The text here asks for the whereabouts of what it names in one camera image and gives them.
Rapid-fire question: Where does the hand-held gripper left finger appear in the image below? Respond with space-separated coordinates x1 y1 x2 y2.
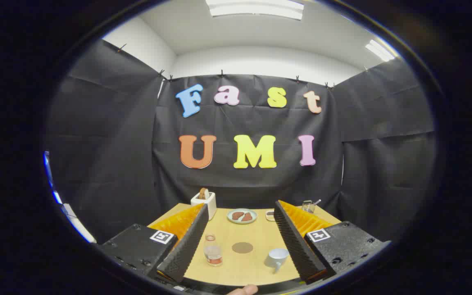
97 203 210 284

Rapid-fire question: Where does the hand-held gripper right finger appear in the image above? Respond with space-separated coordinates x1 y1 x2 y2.
274 200 391 285

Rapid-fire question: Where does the pale blue cup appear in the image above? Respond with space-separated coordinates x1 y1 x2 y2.
265 248 290 274

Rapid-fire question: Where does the clear plastic juice bottle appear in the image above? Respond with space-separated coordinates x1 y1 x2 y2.
204 234 223 267

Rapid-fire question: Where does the white toaster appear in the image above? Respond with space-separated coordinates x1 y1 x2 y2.
191 191 217 220

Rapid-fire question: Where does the pale green plate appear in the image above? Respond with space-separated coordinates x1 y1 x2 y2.
227 209 258 224

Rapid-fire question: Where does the wooden table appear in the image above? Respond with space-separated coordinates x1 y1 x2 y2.
148 203 342 286

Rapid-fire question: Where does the small ceiling light panel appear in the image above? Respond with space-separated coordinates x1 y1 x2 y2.
365 39 395 62

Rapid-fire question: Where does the large ceiling light panel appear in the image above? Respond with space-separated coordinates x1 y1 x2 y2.
205 0 304 20

